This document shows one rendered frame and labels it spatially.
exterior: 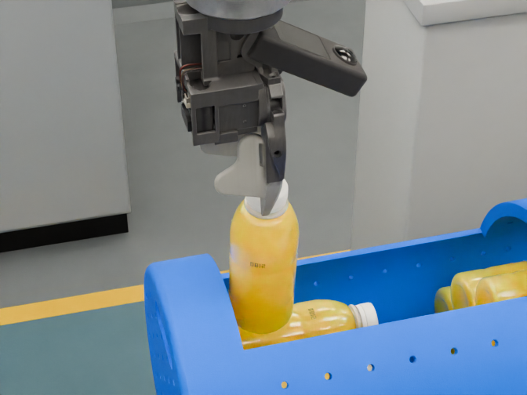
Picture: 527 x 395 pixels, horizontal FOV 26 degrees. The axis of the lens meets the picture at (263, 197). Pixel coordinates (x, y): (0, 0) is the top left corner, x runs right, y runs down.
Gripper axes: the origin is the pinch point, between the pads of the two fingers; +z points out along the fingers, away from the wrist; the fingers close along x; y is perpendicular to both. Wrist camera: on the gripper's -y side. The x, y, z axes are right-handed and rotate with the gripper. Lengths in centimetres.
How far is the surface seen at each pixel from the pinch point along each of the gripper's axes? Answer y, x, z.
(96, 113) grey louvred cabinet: 3, -155, 95
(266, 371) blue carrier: 2.5, 9.1, 14.5
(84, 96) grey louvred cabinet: 5, -155, 90
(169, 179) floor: -17, -178, 138
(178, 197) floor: -18, -169, 138
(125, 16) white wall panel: -20, -274, 138
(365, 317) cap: -12.2, -4.0, 23.9
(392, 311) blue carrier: -18.6, -11.7, 32.1
